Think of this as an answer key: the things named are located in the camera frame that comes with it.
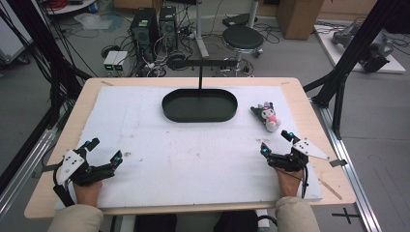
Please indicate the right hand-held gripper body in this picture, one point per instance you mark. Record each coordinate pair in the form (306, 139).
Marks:
(291, 159)

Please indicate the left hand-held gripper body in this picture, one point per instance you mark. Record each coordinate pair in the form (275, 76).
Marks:
(80, 170)

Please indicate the black and pink plush toy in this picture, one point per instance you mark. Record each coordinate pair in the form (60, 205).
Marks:
(269, 116)

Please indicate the black oval tray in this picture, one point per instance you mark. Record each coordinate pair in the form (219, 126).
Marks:
(199, 106)

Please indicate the person's left hand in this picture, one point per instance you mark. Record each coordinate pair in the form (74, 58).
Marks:
(87, 192)

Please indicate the person's right hand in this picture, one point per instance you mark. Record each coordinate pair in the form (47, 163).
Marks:
(288, 183)

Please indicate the grey tape piece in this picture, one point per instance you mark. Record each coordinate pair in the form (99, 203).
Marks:
(338, 162)

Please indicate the thin wooden strip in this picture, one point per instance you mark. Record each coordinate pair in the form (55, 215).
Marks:
(330, 189)

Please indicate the white foam board mat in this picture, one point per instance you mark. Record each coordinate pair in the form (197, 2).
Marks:
(193, 154)

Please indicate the person's left leg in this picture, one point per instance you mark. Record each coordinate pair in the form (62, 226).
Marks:
(155, 223)

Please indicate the person's leg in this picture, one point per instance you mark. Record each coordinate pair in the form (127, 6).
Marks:
(155, 223)
(238, 222)

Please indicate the person's right leg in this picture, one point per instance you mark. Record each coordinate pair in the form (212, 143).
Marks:
(238, 222)

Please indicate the black tape cross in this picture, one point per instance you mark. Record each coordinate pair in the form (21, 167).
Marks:
(346, 215)

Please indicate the white power supply box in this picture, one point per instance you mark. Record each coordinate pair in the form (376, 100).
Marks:
(122, 61)
(110, 61)

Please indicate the white floor platform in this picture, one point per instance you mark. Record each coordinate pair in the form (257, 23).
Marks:
(333, 53)

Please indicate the black round stool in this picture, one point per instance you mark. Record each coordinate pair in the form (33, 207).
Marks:
(243, 38)

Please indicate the brown cardboard box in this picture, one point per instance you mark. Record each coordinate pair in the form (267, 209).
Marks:
(298, 17)

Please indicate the grey robot equipment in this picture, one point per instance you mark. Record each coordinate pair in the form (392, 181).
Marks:
(375, 51)

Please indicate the clear plastic sheet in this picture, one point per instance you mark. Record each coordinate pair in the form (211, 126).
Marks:
(96, 22)

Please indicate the large black computer tower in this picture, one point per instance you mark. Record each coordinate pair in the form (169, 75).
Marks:
(143, 30)

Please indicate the white desk leg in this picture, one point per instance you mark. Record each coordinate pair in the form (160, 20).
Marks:
(201, 35)

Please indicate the small black computer tower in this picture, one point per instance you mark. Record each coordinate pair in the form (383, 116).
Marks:
(168, 25)

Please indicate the aluminium rail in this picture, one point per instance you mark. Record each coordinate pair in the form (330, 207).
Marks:
(348, 167)
(29, 164)

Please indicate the black camera stand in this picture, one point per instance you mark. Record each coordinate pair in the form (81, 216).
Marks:
(200, 77)

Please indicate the black metal frame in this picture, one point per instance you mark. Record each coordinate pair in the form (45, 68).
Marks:
(353, 51)

